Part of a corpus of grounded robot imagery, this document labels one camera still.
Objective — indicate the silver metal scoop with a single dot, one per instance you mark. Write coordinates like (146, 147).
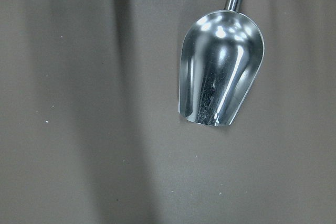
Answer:
(221, 55)

